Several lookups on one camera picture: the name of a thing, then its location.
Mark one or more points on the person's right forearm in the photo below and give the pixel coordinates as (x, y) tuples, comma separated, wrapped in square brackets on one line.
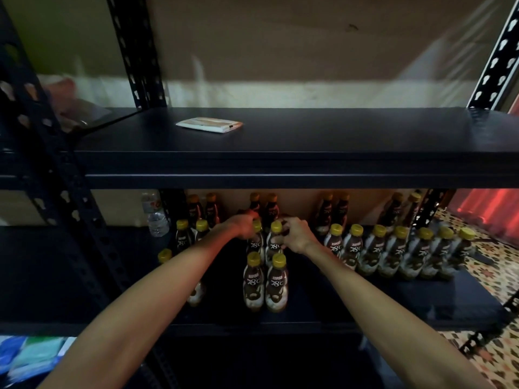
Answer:
[(405, 328)]

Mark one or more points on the black metal shelf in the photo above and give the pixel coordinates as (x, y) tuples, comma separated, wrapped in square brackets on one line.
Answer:
[(40, 271), (324, 146)]

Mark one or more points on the person's left forearm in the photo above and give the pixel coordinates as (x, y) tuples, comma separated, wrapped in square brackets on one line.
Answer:
[(130, 328)]

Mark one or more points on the clear water bottle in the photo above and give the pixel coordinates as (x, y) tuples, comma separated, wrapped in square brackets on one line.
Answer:
[(156, 222)]

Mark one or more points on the person's right hand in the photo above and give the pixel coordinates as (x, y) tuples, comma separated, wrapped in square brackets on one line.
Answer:
[(302, 237)]

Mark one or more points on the row of wet wipe packs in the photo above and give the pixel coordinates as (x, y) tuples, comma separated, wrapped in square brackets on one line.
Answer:
[(36, 356)]

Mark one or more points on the flat white orange packet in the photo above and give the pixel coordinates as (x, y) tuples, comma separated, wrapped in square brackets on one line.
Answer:
[(207, 124)]

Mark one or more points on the row of yellow-capped coffee bottles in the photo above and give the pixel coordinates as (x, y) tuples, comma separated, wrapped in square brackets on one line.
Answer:
[(381, 251)]

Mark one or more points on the red curtain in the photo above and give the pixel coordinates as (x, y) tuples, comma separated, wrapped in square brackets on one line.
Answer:
[(495, 210)]

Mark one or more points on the person's left hand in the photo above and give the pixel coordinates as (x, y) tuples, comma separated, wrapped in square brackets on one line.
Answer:
[(239, 225)]

